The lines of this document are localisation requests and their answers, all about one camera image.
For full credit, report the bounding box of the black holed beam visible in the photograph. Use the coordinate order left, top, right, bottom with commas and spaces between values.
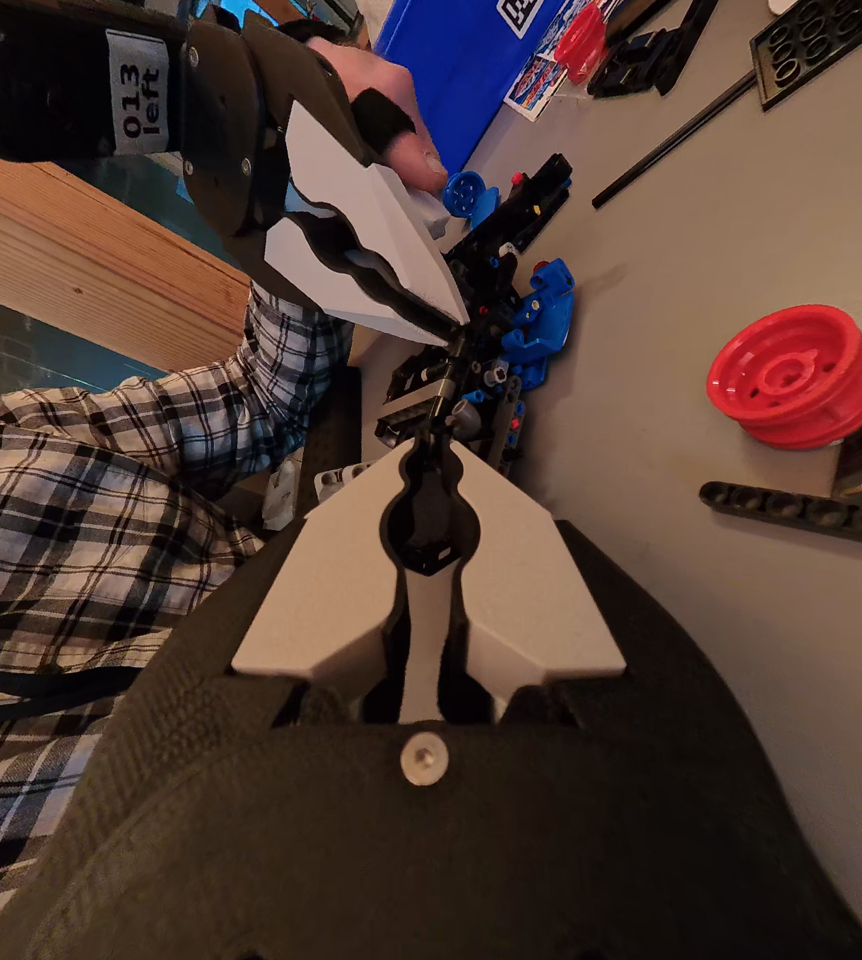
654, 0, 722, 96
699, 481, 862, 547

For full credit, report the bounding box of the sticker sheet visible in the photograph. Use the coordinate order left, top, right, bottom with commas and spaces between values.
504, 0, 630, 121

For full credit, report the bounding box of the wooden board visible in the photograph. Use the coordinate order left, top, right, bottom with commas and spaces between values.
0, 131, 253, 374

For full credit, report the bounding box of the black square plate brick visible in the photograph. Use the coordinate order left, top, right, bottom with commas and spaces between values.
749, 0, 862, 112

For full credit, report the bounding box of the red wheel rim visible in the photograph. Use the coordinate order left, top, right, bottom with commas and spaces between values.
707, 303, 862, 451
553, 3, 609, 84

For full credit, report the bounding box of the long black axle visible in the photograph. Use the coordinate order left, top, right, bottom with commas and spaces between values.
592, 71, 765, 210

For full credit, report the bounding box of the black frame brick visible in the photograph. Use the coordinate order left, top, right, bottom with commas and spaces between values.
588, 30, 673, 96

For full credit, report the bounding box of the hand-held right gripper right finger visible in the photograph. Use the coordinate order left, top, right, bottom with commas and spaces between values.
440, 438, 628, 715

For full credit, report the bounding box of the blue wheel rim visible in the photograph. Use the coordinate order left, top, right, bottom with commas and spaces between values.
442, 171, 503, 228

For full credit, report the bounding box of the person's left forearm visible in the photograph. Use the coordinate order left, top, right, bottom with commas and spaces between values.
0, 287, 360, 541

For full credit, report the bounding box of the person's plaid shirt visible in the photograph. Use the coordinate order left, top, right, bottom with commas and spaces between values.
0, 420, 267, 931

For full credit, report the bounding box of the black perforated panel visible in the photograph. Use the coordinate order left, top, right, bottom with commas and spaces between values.
299, 363, 366, 511

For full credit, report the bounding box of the blue storage bin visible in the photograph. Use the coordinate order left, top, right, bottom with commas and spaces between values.
374, 0, 604, 175

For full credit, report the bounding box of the toy brick vehicle chassis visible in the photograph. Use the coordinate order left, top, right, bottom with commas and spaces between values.
262, 153, 578, 580

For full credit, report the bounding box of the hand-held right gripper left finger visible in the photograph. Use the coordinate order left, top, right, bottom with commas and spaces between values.
230, 438, 423, 710

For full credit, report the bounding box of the person's left hand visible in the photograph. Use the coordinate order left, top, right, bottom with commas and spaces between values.
307, 37, 448, 194

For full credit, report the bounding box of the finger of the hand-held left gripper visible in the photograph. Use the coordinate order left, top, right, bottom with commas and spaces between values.
263, 213, 452, 348
284, 99, 471, 325

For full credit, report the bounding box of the grey desk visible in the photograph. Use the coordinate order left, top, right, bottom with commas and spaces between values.
347, 0, 862, 960

